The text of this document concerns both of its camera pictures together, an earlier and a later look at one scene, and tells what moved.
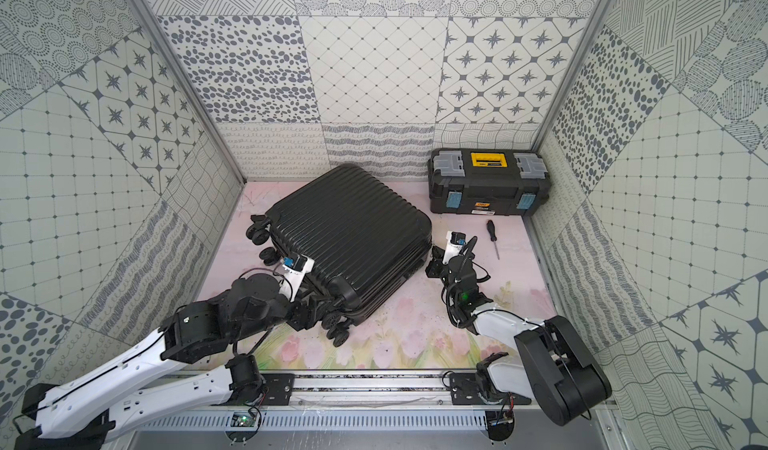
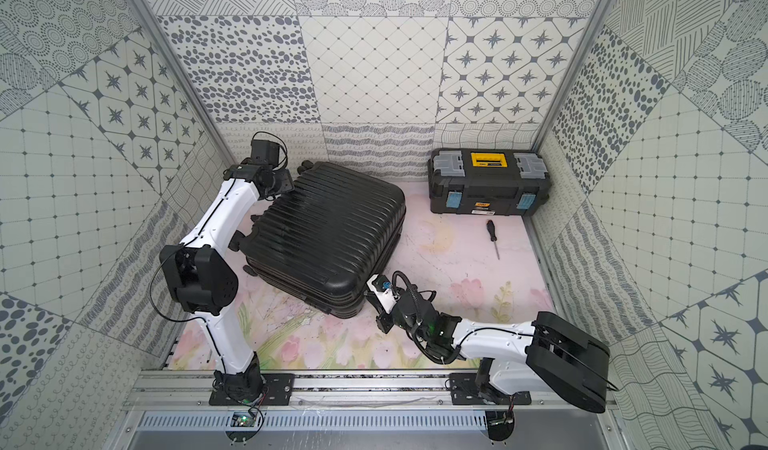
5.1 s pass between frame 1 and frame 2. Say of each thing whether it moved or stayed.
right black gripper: moved
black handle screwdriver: stayed
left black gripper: moved
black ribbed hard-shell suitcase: moved
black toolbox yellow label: stayed
